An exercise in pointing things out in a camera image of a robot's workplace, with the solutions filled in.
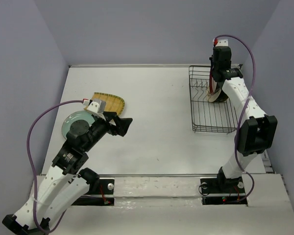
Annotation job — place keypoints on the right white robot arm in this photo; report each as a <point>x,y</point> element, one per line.
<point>255,129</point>

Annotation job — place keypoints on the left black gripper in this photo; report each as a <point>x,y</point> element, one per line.
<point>123,124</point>

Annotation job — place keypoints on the cream plate black brushstroke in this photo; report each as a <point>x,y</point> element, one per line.
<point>217,97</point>

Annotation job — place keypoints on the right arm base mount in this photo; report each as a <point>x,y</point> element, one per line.
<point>213,194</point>

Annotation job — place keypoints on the black wire dish rack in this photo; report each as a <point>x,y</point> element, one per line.
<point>218,117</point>

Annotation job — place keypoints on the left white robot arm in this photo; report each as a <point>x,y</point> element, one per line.
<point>66,180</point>

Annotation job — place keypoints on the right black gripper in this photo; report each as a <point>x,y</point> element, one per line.
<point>213,63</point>

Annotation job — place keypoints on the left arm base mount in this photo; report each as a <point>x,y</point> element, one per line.
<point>101,194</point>

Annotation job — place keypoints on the yellow bamboo woven plate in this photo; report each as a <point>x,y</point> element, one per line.
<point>114,103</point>

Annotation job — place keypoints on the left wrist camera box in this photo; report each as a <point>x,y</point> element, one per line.
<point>96,107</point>

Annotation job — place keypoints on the red rimmed beige plate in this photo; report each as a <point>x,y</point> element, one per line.
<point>212,83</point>

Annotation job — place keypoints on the light green round plate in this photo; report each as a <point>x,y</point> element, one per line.
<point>79,115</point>

